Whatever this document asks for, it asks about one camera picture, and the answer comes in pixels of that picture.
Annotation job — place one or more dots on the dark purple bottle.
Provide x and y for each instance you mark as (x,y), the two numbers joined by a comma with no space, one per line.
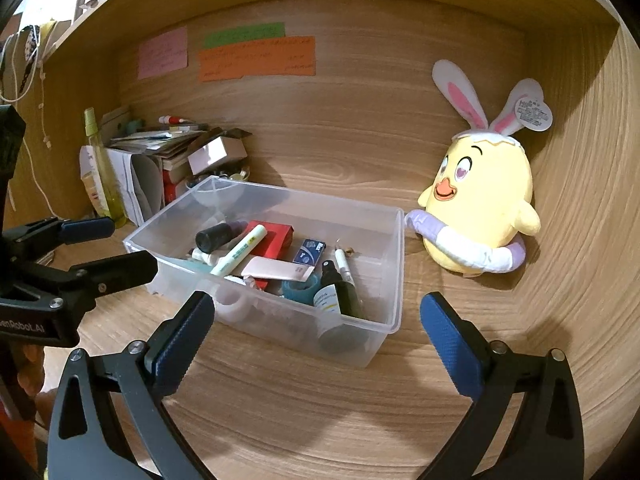
(215,237)

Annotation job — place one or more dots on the red clothing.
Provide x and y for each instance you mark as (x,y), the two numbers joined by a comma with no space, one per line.
(17,445)

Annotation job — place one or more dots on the orange paper note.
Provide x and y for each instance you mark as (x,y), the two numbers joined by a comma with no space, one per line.
(257,60)

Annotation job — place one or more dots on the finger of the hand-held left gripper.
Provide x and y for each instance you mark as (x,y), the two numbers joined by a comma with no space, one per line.
(87,230)
(115,270)

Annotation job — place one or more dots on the white tape roll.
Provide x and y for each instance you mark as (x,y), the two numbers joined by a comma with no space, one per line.
(235,305)

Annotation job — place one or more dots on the red foil packet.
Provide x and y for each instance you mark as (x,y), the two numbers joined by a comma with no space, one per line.
(275,242)

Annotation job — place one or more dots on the yellow chick plush toy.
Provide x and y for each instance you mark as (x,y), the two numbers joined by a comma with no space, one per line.
(480,195)

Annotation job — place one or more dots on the dark green spray bottle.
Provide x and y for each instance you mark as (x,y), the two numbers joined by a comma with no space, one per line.
(350,300)

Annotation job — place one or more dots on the stack of books and papers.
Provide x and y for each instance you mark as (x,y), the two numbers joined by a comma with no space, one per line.
(150,140)

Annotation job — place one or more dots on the teal tube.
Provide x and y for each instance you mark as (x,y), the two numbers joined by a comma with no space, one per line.
(300,287)

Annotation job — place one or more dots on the small blue box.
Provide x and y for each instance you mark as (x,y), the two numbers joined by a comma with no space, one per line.
(310,251)

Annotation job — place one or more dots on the red and white marker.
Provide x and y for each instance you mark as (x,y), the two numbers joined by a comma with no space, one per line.
(177,120)

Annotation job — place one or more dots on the small white cardboard box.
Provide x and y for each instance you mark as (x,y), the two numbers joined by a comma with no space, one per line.
(215,155)

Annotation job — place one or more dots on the mint highlighter pen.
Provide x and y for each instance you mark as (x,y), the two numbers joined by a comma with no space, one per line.
(237,252)

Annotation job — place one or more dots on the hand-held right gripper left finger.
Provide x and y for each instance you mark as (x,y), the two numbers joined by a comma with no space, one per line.
(185,335)

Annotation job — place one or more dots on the pink cosmetic tube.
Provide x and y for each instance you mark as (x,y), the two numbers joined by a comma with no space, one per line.
(277,269)

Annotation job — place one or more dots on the green paper note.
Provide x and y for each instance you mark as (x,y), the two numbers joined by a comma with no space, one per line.
(245,35)

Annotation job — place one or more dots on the pink paper note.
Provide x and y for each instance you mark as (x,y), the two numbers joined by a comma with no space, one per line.
(162,52)

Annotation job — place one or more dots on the clear plastic storage bin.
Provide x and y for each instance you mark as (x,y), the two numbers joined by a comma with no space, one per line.
(360,230)

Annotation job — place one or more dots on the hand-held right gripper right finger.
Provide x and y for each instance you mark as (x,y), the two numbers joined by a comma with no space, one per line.
(450,340)

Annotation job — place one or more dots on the red box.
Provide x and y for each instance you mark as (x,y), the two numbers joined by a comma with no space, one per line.
(172,190)

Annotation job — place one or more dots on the small teal box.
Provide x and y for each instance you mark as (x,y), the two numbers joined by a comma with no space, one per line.
(133,125)

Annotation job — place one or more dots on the yellow-green spray bottle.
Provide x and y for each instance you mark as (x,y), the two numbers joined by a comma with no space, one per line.
(107,180)

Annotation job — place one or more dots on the white folded paper booklet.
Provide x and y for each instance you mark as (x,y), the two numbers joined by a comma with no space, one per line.
(142,185)

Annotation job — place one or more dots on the person's left hand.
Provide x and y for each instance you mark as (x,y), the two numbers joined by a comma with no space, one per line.
(30,375)

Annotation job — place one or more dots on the white pen with bronze tip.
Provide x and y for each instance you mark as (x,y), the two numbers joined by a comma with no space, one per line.
(344,265)

